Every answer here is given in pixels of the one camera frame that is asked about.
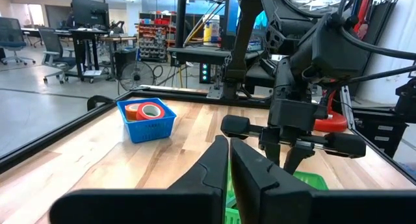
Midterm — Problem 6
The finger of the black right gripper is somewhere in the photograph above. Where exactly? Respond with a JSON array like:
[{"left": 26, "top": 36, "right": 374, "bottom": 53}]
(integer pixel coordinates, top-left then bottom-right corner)
[
  {"left": 283, "top": 145, "right": 315, "bottom": 175},
  {"left": 265, "top": 143, "right": 281, "bottom": 168}
]

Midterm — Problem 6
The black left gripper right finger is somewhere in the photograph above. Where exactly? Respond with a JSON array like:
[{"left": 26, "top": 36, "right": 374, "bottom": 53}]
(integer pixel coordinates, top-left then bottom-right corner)
[{"left": 229, "top": 137, "right": 416, "bottom": 224}]

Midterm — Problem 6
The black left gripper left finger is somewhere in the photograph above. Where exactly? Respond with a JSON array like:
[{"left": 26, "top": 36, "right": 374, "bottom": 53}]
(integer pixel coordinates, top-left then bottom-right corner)
[{"left": 48, "top": 134, "right": 229, "bottom": 224}]

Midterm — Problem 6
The red tape roll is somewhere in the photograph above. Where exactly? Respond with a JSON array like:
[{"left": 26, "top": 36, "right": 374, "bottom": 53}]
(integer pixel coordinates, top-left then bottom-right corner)
[{"left": 135, "top": 101, "right": 166, "bottom": 121}]

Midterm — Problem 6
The orange tape roll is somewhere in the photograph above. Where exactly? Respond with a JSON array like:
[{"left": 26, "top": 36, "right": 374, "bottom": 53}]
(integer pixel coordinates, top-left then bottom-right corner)
[{"left": 124, "top": 103, "right": 142, "bottom": 122}]

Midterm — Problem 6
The green plastic basket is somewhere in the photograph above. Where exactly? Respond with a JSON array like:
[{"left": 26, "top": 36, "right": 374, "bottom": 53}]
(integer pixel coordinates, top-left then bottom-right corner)
[{"left": 224, "top": 158, "right": 330, "bottom": 224}]

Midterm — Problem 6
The red lamp stand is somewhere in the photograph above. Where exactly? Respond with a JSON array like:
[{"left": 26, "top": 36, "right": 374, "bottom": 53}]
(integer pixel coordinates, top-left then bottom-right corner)
[{"left": 313, "top": 0, "right": 374, "bottom": 133}]

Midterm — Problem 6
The blue plastic basket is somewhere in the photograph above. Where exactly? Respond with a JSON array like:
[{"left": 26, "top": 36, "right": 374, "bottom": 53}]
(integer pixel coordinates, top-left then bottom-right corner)
[{"left": 116, "top": 97, "right": 177, "bottom": 144}]

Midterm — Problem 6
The black drawer cabinet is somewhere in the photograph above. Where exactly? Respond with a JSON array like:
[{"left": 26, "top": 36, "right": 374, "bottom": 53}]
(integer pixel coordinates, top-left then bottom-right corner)
[{"left": 352, "top": 108, "right": 409, "bottom": 163}]

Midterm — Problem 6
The computer tower with blue lights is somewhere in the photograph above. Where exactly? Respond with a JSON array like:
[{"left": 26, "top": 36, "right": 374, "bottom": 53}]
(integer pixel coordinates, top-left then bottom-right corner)
[{"left": 200, "top": 63, "right": 211, "bottom": 84}]

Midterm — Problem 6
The black side table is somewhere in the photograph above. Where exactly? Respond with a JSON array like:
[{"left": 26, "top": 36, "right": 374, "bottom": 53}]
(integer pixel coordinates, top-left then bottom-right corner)
[{"left": 167, "top": 45, "right": 261, "bottom": 68}]

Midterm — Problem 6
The yellow bottle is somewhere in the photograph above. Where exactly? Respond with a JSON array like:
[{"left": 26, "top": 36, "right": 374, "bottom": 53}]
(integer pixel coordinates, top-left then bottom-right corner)
[{"left": 203, "top": 19, "right": 220, "bottom": 45}]

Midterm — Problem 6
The round floor fan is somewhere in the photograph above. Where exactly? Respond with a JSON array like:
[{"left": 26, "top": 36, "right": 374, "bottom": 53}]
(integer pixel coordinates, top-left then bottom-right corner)
[{"left": 119, "top": 60, "right": 155, "bottom": 92}]

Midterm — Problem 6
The stack of black panels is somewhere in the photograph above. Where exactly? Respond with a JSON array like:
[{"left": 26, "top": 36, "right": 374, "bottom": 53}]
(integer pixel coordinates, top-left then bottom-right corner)
[{"left": 354, "top": 0, "right": 400, "bottom": 95}]

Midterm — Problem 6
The black table clamp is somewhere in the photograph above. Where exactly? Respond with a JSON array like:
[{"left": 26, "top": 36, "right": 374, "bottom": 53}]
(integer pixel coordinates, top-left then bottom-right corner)
[{"left": 86, "top": 95, "right": 114, "bottom": 112}]

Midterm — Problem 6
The shelf with storage bins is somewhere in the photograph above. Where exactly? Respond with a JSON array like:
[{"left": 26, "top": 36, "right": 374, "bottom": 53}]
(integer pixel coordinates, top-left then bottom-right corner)
[{"left": 138, "top": 12, "right": 178, "bottom": 63}]

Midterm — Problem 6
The wooden desk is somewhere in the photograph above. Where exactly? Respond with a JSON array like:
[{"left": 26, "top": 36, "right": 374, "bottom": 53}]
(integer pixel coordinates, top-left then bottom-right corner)
[{"left": 99, "top": 35, "right": 138, "bottom": 79}]

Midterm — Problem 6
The black standing desk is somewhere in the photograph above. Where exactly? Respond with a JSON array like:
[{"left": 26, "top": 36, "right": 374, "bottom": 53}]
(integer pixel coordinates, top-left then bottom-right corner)
[{"left": 68, "top": 29, "right": 110, "bottom": 84}]

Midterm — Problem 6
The grey office chair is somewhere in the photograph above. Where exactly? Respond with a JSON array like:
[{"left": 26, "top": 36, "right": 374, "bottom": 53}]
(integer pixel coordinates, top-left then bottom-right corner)
[{"left": 38, "top": 28, "right": 77, "bottom": 85}]

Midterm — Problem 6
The black computer monitor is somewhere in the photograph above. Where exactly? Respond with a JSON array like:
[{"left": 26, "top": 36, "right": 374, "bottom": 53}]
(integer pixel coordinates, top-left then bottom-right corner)
[{"left": 71, "top": 0, "right": 111, "bottom": 29}]

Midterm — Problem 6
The blue office chair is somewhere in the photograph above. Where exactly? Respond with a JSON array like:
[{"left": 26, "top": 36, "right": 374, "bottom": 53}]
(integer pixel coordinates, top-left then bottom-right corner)
[{"left": 0, "top": 16, "right": 36, "bottom": 66}]

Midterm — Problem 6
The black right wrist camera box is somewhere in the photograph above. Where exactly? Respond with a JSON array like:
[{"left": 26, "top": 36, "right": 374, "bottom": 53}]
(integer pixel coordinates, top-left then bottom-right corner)
[{"left": 289, "top": 12, "right": 370, "bottom": 85}]

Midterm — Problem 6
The black cable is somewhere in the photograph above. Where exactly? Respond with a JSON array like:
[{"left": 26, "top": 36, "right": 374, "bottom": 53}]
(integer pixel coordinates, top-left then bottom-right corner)
[{"left": 337, "top": 0, "right": 416, "bottom": 61}]

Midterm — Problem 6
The black device on frame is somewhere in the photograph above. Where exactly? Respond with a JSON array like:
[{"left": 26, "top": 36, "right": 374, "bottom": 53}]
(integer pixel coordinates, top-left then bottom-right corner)
[{"left": 395, "top": 77, "right": 416, "bottom": 124}]

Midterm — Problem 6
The black vertical post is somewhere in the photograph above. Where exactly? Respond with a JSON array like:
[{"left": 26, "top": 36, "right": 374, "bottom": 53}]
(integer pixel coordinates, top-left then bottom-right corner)
[{"left": 175, "top": 0, "right": 189, "bottom": 49}]

